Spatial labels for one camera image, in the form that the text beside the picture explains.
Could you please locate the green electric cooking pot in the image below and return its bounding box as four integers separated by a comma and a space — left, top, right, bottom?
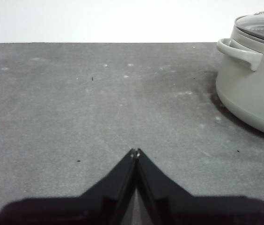
215, 9, 264, 139

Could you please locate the glass lid with green knob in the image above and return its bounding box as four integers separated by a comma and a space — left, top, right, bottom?
235, 9, 264, 45

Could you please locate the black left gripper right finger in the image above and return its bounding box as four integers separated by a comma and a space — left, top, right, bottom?
137, 148, 264, 225

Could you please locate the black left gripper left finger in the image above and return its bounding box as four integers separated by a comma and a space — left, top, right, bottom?
0, 148, 138, 225

